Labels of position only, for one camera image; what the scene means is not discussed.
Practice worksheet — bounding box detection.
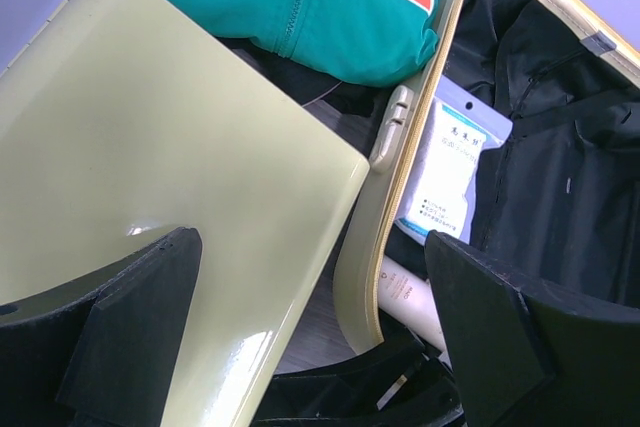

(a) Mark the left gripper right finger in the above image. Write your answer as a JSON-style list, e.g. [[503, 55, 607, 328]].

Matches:
[[424, 232, 639, 426]]

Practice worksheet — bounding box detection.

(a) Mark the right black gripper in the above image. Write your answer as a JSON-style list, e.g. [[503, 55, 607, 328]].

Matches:
[[252, 328, 465, 426]]

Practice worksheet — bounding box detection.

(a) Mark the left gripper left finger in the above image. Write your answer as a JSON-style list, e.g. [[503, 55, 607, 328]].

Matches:
[[1, 227, 202, 426]]

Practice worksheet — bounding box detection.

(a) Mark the yellow hard-shell suitcase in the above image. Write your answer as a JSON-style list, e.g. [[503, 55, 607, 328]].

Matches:
[[334, 0, 639, 353]]

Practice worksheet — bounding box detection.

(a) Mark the beige cosmetic bottle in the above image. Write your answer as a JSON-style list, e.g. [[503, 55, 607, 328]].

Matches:
[[377, 257, 447, 352]]

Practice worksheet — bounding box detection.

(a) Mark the white tissue pack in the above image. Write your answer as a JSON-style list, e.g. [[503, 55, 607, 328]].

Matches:
[[395, 76, 513, 244]]

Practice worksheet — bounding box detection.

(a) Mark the yellow-green drawer box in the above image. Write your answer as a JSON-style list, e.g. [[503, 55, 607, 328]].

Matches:
[[1, 0, 369, 426]]

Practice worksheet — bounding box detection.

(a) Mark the dark cloth under jersey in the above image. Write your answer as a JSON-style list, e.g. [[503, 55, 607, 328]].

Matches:
[[217, 37, 391, 118]]

